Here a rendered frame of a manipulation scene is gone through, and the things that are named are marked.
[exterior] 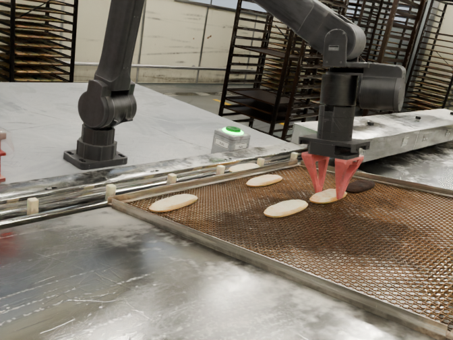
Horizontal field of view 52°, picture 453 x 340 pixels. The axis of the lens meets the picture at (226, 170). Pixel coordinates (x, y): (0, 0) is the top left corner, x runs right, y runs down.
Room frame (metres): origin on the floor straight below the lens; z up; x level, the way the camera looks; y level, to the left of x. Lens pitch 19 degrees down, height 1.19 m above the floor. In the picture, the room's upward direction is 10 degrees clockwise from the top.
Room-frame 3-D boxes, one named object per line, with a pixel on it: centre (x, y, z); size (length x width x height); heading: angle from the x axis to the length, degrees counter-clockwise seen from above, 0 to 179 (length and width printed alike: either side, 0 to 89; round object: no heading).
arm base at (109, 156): (0.99, 0.30, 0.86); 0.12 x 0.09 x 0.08; 140
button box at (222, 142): (1.18, 0.00, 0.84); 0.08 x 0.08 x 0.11; 50
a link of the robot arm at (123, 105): (0.99, 0.27, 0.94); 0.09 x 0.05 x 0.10; 64
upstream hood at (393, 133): (1.73, -0.64, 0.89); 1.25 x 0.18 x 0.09; 140
